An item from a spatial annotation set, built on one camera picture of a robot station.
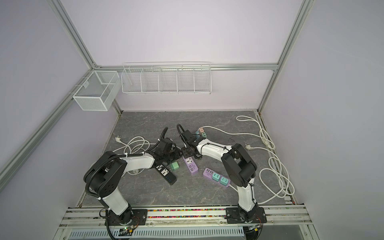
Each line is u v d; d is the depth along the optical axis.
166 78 1.03
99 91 0.99
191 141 0.73
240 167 0.50
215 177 0.80
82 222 0.74
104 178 0.47
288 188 0.85
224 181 0.79
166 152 0.76
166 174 0.85
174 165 0.89
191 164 0.89
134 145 1.02
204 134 0.99
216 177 0.80
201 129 1.00
